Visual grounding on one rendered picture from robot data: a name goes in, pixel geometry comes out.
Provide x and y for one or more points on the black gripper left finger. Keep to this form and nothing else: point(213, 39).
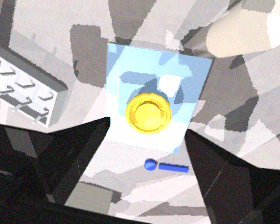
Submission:
point(59, 158)

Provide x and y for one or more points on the yellow plate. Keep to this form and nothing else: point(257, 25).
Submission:
point(148, 113)

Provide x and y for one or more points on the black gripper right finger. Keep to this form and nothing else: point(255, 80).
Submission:
point(233, 190)

